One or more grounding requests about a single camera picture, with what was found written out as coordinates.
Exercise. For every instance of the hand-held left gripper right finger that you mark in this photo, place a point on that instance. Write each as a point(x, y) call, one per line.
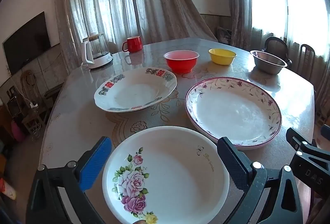
point(232, 159)

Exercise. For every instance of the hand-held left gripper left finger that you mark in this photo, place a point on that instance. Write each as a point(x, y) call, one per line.
point(94, 163)

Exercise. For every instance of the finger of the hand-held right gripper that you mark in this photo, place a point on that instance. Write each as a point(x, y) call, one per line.
point(326, 132)
point(301, 148)

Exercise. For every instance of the purple rimmed floral plate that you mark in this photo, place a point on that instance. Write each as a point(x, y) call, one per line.
point(234, 113)

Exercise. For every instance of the white plate with pink roses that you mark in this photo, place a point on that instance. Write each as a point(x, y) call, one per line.
point(175, 182)

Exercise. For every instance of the white plate with red characters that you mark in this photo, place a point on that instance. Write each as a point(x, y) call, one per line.
point(134, 92)

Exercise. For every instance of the stainless steel bowl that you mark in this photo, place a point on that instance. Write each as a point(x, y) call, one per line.
point(268, 62)

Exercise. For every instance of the yellow plastic bowl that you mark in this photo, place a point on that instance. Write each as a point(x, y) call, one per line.
point(221, 56)

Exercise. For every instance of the red plastic bowl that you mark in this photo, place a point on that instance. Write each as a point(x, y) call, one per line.
point(181, 61)

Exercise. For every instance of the wooden slatted chair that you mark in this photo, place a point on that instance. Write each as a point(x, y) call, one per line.
point(305, 57)

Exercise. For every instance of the small wooden stool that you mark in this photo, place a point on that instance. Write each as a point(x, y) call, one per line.
point(52, 92)

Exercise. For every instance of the white power strip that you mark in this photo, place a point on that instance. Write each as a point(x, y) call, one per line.
point(33, 104)

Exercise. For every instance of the wooden armchair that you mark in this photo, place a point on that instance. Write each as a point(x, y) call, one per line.
point(32, 92)

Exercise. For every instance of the dark chair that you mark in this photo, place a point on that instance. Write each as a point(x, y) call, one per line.
point(275, 44)

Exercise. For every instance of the white glass electric kettle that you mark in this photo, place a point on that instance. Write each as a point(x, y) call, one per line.
point(95, 52)

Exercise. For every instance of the patterned cushion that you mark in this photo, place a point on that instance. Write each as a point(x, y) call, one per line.
point(224, 34)

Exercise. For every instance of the red mug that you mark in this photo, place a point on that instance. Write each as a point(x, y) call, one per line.
point(133, 43)

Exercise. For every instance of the bright window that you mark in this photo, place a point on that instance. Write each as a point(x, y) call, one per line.
point(288, 4)

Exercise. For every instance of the black television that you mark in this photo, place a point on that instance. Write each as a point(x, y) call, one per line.
point(25, 43)

